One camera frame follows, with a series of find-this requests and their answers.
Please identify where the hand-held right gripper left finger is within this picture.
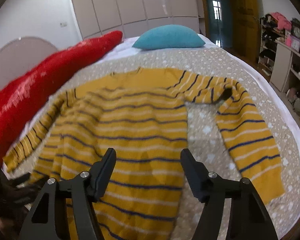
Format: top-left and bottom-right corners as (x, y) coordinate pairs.
(18, 148), (117, 240)

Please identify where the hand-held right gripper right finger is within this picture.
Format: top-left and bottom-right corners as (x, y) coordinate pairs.
(180, 149), (279, 240)

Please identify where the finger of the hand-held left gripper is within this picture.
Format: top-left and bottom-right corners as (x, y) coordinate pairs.
(1, 174), (47, 207)

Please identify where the yellow striped sweater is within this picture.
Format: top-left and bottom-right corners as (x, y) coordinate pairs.
(2, 67), (285, 240)

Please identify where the pink clothes pile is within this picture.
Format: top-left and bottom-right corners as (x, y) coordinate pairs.
(270, 12), (292, 30)

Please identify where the red blanket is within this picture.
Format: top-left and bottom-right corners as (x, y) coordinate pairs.
(0, 30), (123, 167)

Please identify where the beige dotted blanket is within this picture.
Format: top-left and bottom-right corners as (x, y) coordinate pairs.
(5, 47), (300, 240)

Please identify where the white bed sheet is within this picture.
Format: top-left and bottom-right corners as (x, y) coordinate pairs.
(1, 34), (300, 180)

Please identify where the grey rounded headboard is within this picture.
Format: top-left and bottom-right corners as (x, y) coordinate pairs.
(0, 37), (59, 80)

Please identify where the teal pillow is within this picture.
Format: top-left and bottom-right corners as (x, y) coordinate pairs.
(132, 24), (206, 50)

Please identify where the white shelf unit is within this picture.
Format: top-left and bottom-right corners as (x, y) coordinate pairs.
(269, 40), (300, 128)

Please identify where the dark shoe rack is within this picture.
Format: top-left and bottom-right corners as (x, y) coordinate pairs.
(257, 15), (278, 78)

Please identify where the wooden door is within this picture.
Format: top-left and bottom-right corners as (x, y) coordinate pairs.
(227, 0), (262, 65)

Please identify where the bright window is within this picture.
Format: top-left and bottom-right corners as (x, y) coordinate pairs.
(211, 0), (222, 20)

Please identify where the pink box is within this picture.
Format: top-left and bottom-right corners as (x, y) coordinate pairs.
(285, 30), (300, 51)

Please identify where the glossy beige wardrobe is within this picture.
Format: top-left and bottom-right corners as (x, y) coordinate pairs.
(68, 0), (200, 40)

